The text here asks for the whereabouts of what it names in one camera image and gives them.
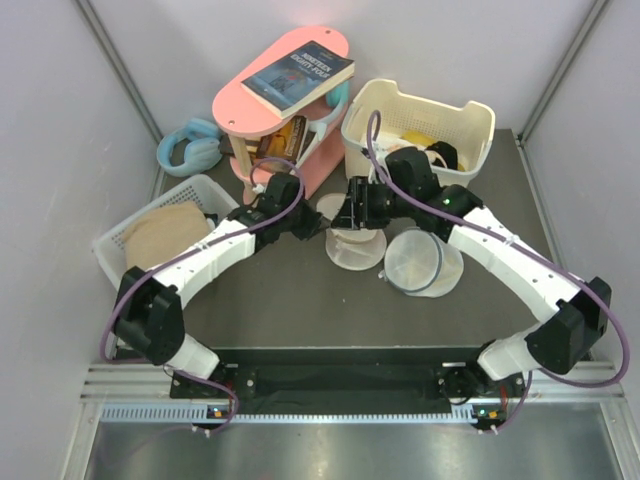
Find clothes pile in cream basket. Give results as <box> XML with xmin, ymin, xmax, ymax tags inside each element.
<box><xmin>373</xmin><ymin>130</ymin><xmax>466</xmax><ymax>172</ymax></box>

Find dark blue paperback book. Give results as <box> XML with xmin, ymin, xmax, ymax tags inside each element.
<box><xmin>241</xmin><ymin>41</ymin><xmax>355</xmax><ymax>119</ymax></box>

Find pink two-tier shelf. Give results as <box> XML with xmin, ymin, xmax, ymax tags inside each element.
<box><xmin>211</xmin><ymin>25</ymin><xmax>351</xmax><ymax>206</ymax></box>

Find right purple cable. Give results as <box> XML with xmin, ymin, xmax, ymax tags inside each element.
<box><xmin>366</xmin><ymin>110</ymin><xmax>632</xmax><ymax>437</ymax></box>

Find beige folded cloth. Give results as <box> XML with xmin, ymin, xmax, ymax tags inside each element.
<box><xmin>122</xmin><ymin>201</ymin><xmax>211</xmax><ymax>270</ymax></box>

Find grey slotted cable duct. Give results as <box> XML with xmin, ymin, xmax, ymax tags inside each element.
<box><xmin>99</xmin><ymin>402</ymin><xmax>506</xmax><ymax>426</ymax></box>

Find cream plastic laundry basket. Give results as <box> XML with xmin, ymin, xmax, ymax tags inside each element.
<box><xmin>341</xmin><ymin>79</ymin><xmax>495</xmax><ymax>186</ymax></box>

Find blue headphones on floor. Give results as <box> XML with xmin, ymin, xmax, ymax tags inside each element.
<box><xmin>156</xmin><ymin>118</ymin><xmax>222</xmax><ymax>178</ymax></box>

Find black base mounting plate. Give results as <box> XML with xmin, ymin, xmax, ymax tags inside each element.
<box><xmin>169</xmin><ymin>344</ymin><xmax>531</xmax><ymax>401</ymax></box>

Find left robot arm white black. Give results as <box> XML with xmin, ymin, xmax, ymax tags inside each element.
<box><xmin>109</xmin><ymin>173</ymin><xmax>329</xmax><ymax>397</ymax></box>

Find white plastic perforated basket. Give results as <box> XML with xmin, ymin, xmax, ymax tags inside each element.
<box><xmin>93</xmin><ymin>174</ymin><xmax>238</xmax><ymax>288</ymax></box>

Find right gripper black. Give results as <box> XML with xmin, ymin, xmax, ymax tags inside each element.
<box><xmin>331</xmin><ymin>177</ymin><xmax>415</xmax><ymax>232</ymax></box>

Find brown orange book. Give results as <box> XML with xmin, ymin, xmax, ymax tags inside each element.
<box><xmin>250</xmin><ymin>115</ymin><xmax>315</xmax><ymax>164</ymax></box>

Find beige trim mesh laundry bag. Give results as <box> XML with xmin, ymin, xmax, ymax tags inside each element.
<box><xmin>315</xmin><ymin>194</ymin><xmax>388</xmax><ymax>271</ymax></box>

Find grey trim mesh laundry bag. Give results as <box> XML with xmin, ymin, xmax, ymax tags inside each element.
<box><xmin>379</xmin><ymin>227</ymin><xmax>464</xmax><ymax>298</ymax></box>

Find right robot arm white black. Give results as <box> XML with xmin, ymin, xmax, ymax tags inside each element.
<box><xmin>331</xmin><ymin>146</ymin><xmax>614</xmax><ymax>396</ymax></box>

